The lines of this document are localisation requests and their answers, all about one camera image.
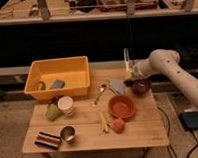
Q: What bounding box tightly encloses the white handled dish brush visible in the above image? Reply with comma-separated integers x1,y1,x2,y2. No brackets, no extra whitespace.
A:
123,48,134,87

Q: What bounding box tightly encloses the purple bowl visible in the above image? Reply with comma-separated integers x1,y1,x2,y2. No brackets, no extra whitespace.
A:
132,79,152,96

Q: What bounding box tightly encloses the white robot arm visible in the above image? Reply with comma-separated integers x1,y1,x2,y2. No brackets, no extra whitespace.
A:
127,49,198,109

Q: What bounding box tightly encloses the orange bowl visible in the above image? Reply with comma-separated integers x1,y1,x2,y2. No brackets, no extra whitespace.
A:
108,95,136,119

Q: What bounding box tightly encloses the metal spoon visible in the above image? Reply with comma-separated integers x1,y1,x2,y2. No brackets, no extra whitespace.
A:
93,84,107,106

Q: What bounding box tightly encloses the wooden folding table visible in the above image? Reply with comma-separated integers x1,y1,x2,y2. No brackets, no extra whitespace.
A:
22,68,169,153

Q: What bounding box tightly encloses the orange toy fruit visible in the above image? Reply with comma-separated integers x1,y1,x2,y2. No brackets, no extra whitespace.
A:
111,117,125,134

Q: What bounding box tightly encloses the yellow utensil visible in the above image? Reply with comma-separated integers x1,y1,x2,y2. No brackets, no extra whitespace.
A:
98,110,108,133

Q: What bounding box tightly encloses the black pedal box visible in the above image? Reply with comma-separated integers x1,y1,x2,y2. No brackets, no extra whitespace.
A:
179,111,198,131

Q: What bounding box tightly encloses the yellow plastic tub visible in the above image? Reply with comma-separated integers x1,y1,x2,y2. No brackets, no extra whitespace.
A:
24,56,90,101

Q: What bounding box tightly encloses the white paper cup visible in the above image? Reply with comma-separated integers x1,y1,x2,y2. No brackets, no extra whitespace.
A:
58,96,74,116

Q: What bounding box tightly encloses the blue sponge in tub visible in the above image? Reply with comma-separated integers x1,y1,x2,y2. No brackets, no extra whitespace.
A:
51,79,65,89

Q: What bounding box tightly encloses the metal cup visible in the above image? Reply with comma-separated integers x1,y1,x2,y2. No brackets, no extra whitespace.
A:
60,126,76,144

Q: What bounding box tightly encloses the green cup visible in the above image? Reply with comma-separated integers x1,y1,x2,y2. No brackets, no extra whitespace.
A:
45,104,62,121

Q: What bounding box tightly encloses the green item in tub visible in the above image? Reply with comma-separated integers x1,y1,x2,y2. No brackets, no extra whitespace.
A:
38,81,46,91

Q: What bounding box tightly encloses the black floor cable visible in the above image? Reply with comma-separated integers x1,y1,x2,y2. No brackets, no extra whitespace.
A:
156,102,198,158

